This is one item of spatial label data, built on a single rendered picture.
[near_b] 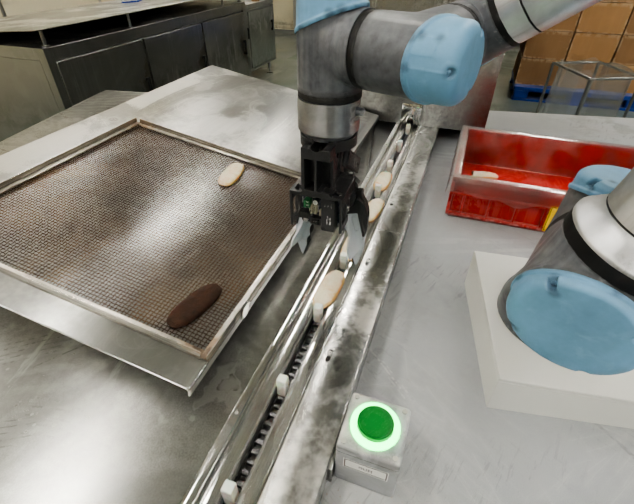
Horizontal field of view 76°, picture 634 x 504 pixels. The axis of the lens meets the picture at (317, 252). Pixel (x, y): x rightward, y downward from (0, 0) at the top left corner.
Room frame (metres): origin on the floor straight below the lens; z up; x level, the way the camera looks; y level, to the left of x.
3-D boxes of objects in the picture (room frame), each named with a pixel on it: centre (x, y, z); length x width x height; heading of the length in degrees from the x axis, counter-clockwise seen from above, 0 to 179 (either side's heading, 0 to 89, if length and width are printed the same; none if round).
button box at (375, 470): (0.24, -0.06, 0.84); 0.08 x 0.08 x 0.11; 70
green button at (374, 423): (0.24, -0.06, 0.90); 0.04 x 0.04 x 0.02
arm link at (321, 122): (0.49, -0.02, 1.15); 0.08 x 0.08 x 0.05
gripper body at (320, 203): (0.48, -0.01, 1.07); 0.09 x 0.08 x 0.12; 160
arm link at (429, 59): (0.44, -0.11, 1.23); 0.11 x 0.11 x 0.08; 52
